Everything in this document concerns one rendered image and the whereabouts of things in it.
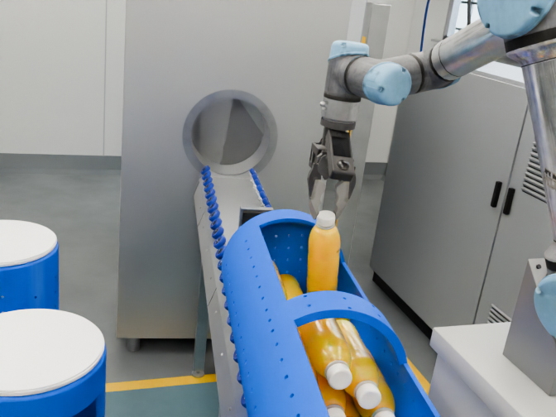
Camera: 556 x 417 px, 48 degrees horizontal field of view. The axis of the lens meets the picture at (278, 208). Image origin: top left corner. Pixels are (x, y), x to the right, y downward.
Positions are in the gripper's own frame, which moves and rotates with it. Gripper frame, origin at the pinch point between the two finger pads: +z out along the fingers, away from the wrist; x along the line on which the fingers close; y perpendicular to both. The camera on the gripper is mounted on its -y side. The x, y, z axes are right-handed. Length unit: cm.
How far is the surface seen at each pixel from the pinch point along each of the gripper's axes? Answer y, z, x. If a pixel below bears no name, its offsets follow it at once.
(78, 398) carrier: -23, 29, 47
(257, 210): 54, 20, 5
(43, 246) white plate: 31, 25, 62
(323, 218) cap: -1.4, 0.1, 0.8
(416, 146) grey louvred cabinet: 198, 30, -106
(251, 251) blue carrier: -1.3, 8.4, 15.2
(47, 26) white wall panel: 420, 10, 126
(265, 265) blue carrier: -10.6, 7.0, 13.8
